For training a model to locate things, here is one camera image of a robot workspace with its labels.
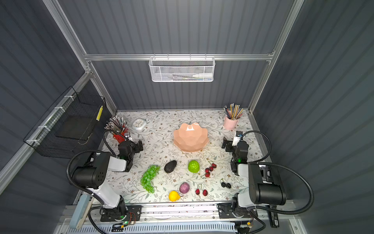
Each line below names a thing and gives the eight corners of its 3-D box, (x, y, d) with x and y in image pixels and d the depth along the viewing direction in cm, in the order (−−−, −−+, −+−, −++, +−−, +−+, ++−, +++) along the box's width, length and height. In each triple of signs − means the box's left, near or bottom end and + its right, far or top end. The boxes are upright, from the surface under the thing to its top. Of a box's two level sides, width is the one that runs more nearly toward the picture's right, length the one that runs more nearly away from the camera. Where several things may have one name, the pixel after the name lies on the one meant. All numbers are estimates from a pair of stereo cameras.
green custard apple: (191, 175, 88) (191, 171, 83) (187, 167, 91) (187, 163, 86) (200, 170, 90) (200, 166, 85) (195, 163, 93) (195, 158, 88)
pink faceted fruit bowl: (172, 153, 98) (172, 149, 94) (175, 126, 112) (174, 123, 109) (208, 152, 98) (209, 149, 94) (206, 126, 112) (207, 123, 109)
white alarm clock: (132, 130, 110) (130, 128, 107) (135, 121, 116) (134, 118, 114) (145, 130, 110) (144, 128, 107) (147, 121, 116) (146, 118, 114)
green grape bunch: (140, 191, 82) (137, 188, 78) (147, 168, 91) (145, 164, 87) (153, 193, 82) (151, 190, 77) (159, 169, 90) (158, 165, 86)
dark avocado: (164, 170, 90) (162, 167, 86) (172, 161, 94) (172, 157, 90) (169, 175, 88) (168, 172, 84) (178, 165, 92) (177, 162, 88)
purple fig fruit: (179, 193, 81) (179, 191, 78) (180, 185, 84) (179, 182, 81) (189, 193, 81) (189, 191, 78) (189, 185, 84) (189, 182, 81)
